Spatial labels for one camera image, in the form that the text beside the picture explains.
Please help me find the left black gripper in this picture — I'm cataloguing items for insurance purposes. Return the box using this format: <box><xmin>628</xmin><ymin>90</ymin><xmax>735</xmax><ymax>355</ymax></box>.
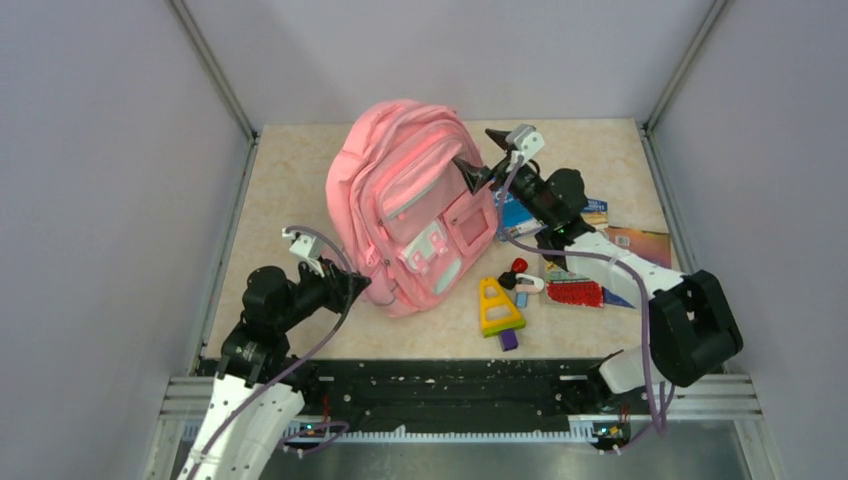
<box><xmin>275</xmin><ymin>254</ymin><xmax>371</xmax><ymax>331</ymax></box>

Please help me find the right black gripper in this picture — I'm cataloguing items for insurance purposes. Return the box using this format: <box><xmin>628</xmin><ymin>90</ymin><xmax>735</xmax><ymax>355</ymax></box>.
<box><xmin>454</xmin><ymin>129</ymin><xmax>554</xmax><ymax>226</ymax></box>

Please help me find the blue card game box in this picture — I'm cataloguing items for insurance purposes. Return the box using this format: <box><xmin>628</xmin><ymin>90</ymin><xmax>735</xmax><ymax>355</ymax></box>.
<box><xmin>493</xmin><ymin>190</ymin><xmax>546</xmax><ymax>243</ymax></box>

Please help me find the pink student backpack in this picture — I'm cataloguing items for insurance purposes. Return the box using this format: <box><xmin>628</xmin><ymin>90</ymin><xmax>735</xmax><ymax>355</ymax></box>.
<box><xmin>326</xmin><ymin>99</ymin><xmax>498</xmax><ymax>317</ymax></box>

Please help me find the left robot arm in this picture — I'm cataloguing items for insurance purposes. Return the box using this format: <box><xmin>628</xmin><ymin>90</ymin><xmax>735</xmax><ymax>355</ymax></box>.
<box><xmin>178</xmin><ymin>259</ymin><xmax>371</xmax><ymax>479</ymax></box>

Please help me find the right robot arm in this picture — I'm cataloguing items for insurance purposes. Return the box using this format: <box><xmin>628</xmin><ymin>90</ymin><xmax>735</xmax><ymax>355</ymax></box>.
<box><xmin>453</xmin><ymin>124</ymin><xmax>744</xmax><ymax>412</ymax></box>

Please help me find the blue story book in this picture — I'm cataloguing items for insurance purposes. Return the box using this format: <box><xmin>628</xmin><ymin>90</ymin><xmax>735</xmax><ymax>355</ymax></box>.
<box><xmin>581</xmin><ymin>198</ymin><xmax>609</xmax><ymax>230</ymax></box>

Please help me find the red black stamp toy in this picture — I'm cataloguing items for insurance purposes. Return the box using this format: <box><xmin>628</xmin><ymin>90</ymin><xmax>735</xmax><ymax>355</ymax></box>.
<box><xmin>497</xmin><ymin>257</ymin><xmax>528</xmax><ymax>290</ymax></box>

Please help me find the yellow green purple block toy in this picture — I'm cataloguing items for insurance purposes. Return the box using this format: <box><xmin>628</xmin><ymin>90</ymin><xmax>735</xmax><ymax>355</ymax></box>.
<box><xmin>478</xmin><ymin>277</ymin><xmax>526</xmax><ymax>352</ymax></box>

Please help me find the red keyboard booklet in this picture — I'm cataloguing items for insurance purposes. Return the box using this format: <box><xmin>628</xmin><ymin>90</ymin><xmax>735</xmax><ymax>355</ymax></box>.
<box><xmin>539</xmin><ymin>260</ymin><xmax>605</xmax><ymax>309</ymax></box>

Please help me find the colourful thin book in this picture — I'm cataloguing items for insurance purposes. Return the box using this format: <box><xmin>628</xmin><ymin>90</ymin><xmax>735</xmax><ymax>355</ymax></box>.
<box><xmin>602</xmin><ymin>226</ymin><xmax>676</xmax><ymax>269</ymax></box>

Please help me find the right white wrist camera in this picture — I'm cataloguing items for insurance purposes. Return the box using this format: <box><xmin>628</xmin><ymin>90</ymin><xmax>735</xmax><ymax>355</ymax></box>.
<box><xmin>506</xmin><ymin>124</ymin><xmax>546</xmax><ymax>165</ymax></box>

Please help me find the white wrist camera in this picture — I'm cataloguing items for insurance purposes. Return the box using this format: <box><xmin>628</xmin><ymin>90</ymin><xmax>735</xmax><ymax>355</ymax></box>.
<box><xmin>281</xmin><ymin>228</ymin><xmax>326</xmax><ymax>277</ymax></box>
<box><xmin>506</xmin><ymin>124</ymin><xmax>546</xmax><ymax>165</ymax></box>

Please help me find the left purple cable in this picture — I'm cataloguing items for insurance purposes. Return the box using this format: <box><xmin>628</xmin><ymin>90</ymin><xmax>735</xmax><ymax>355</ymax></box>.
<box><xmin>185</xmin><ymin>226</ymin><xmax>356</xmax><ymax>480</ymax></box>

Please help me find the purple cable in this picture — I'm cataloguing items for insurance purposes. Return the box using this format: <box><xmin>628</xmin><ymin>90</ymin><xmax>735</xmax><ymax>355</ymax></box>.
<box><xmin>495</xmin><ymin>158</ymin><xmax>676</xmax><ymax>439</ymax></box>
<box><xmin>185</xmin><ymin>226</ymin><xmax>356</xmax><ymax>480</ymax></box>

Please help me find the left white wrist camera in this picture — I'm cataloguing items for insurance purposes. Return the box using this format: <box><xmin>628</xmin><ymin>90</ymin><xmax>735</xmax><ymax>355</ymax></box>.
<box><xmin>281</xmin><ymin>228</ymin><xmax>326</xmax><ymax>277</ymax></box>

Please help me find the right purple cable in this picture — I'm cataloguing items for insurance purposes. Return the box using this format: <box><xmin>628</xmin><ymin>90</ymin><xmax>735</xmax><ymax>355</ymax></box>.
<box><xmin>495</xmin><ymin>158</ymin><xmax>676</xmax><ymax>439</ymax></box>

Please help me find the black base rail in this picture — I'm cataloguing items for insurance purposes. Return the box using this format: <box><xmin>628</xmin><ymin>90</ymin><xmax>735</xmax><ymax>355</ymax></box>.
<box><xmin>198</xmin><ymin>357</ymin><xmax>723</xmax><ymax>439</ymax></box>

